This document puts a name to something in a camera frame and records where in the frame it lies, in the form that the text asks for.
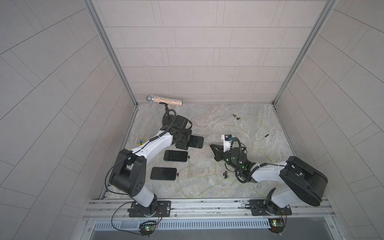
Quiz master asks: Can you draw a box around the black smartphone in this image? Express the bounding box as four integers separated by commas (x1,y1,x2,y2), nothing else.
188,135,204,149

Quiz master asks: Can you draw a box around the blue-edged smartphone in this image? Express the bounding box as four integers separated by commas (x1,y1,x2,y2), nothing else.
150,167,178,181
164,150,189,162

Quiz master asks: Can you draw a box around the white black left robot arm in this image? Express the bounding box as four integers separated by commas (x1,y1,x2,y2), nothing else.
105,114,193,213

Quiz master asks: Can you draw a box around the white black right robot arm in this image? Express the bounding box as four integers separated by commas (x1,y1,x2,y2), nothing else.
210,144,328,215

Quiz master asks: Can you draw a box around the black round microphone stand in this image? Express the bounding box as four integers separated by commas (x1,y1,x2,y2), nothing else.
160,103,177,127

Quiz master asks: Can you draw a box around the yellow tree eraser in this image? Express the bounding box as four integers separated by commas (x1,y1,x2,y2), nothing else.
138,139,146,146

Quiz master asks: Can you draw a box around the glitter handheld microphone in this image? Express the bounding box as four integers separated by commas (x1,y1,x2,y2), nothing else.
146,95,183,107

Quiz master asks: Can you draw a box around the right controller board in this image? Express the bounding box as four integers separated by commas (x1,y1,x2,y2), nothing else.
269,219,285,234

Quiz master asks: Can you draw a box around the controller board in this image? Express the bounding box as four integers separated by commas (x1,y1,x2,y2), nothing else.
139,221,158,237
269,219,285,234

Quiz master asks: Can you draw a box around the left controller board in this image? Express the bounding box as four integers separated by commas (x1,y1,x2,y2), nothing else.
139,221,158,237

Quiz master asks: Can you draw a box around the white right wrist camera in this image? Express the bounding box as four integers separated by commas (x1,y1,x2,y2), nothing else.
222,134,233,152

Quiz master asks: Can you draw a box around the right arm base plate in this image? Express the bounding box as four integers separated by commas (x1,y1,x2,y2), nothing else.
245,200,292,216

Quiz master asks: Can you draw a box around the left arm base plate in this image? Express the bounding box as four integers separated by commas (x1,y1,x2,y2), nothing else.
128,201,172,218

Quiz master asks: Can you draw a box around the aluminium front rail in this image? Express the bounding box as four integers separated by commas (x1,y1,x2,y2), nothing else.
83,198,335,220

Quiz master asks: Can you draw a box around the black corrugated left hose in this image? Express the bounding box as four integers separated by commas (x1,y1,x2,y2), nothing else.
104,108,178,196

